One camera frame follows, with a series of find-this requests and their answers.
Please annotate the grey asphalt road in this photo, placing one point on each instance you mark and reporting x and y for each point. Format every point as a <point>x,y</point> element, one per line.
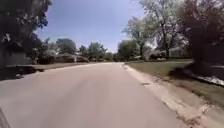
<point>86,96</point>

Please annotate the row of trees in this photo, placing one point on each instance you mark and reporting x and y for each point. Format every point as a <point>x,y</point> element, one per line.
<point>146,36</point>

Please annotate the low house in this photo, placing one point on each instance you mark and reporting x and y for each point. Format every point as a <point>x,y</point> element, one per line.
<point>68,57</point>

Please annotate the green grass lawn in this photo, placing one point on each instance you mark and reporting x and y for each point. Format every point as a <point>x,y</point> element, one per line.
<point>166,68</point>

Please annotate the pale building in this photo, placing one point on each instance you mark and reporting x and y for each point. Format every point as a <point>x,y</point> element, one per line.
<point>176,52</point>

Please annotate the pale concrete kerb strip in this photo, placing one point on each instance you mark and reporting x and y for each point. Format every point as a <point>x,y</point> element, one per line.
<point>173,98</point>

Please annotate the dark reddish tree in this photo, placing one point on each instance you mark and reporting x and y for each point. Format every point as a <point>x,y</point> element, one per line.
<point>203,33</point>

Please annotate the large dark tree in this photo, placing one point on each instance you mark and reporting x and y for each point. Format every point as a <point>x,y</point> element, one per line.
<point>18,26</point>

